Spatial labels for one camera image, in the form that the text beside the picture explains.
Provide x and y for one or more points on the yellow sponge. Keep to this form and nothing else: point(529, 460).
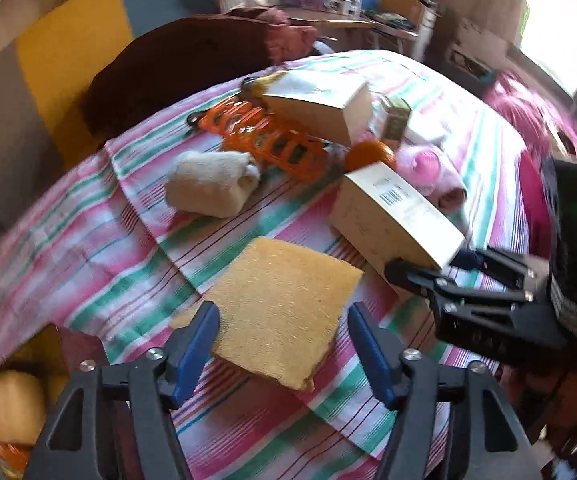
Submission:
point(278, 300)
point(16, 405)

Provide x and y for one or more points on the pink translucent bottle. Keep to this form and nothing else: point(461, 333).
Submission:
point(421, 135)

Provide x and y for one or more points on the gold metal tin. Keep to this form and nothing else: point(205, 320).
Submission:
point(43, 350)

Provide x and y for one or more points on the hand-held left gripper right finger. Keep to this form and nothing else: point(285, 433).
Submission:
point(371, 360)

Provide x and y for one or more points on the red knitted cloth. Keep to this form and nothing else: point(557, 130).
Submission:
point(288, 35)

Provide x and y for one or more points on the brown cardboard box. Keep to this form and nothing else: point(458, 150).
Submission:
point(401, 7)

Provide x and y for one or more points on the orange mandarin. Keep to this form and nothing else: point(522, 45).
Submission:
point(368, 155)

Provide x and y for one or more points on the dark brown cushion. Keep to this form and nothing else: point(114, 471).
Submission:
point(168, 60)

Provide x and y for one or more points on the orange plastic comb rack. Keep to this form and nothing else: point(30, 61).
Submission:
point(233, 112)

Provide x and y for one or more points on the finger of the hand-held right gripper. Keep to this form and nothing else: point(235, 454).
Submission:
point(503, 267)
point(438, 287)

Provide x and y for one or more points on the pink striped sock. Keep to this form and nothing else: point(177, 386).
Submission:
point(428, 170)

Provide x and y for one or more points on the white sock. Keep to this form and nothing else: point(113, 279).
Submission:
point(208, 182)

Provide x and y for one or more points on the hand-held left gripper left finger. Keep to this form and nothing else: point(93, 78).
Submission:
point(196, 355)

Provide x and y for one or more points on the grey yellow blue upholstered panel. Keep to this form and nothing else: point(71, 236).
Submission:
point(63, 60)

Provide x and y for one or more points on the cluttered wooden desk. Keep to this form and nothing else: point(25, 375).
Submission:
point(338, 22)

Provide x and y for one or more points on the small green packet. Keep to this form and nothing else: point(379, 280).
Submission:
point(396, 120)

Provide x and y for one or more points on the cream cardboard box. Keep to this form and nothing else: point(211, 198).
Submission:
point(383, 225)
point(318, 110)

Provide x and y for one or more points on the pink blanket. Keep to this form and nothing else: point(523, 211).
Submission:
point(518, 110)

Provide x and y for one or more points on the bright window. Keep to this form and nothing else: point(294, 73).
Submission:
point(558, 25)

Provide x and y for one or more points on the striped tablecloth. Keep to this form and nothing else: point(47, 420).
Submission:
point(93, 240)

